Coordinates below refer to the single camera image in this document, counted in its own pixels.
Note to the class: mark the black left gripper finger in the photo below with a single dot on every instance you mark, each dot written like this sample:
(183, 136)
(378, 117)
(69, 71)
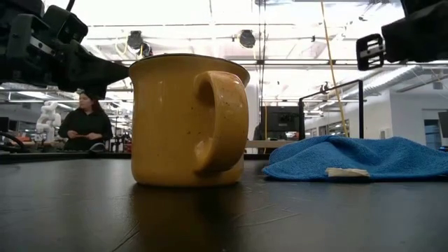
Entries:
(87, 75)

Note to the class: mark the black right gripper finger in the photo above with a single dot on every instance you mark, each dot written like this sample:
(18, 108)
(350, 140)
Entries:
(370, 52)

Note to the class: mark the mustard yellow ceramic mug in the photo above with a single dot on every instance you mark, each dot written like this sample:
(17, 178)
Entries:
(164, 140)

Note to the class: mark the person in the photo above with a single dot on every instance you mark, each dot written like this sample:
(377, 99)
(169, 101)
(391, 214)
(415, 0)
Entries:
(85, 129)

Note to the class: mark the black ceiling lamp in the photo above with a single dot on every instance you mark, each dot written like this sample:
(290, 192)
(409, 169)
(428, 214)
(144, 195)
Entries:
(134, 40)
(247, 39)

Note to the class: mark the white robot figure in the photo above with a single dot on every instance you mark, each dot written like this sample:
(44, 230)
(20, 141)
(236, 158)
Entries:
(49, 120)

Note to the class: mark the blue microfiber cloth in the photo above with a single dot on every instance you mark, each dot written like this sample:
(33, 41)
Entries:
(385, 157)

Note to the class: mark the black monitor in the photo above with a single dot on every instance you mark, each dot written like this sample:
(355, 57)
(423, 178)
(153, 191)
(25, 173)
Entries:
(280, 119)

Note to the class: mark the black table frame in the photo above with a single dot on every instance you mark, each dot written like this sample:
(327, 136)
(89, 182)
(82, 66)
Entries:
(52, 157)

